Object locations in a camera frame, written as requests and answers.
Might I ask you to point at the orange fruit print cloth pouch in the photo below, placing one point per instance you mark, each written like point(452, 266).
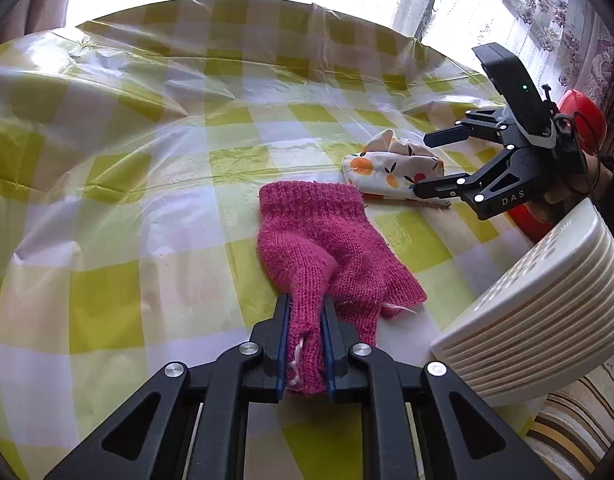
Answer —
point(387, 170)

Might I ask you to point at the floral lace curtain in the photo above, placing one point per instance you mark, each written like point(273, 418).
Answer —
point(547, 10)

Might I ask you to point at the white ribbed electric device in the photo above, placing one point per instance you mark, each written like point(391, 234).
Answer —
point(542, 320)

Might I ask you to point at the red thermos bottle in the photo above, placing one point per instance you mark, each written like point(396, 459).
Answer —
point(587, 115)

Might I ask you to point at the person's right hand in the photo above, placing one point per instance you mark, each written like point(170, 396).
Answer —
point(597, 172)

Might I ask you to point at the yellow checked plastic tablecloth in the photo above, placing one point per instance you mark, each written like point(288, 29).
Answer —
point(137, 185)

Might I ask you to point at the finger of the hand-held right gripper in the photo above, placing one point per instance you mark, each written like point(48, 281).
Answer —
point(457, 134)
point(447, 189)

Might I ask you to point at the striped beige cushion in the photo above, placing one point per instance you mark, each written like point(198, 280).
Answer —
point(577, 425)

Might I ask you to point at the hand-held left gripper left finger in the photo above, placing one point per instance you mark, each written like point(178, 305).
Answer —
point(283, 345)

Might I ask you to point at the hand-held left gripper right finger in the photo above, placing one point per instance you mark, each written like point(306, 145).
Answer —
point(329, 350)

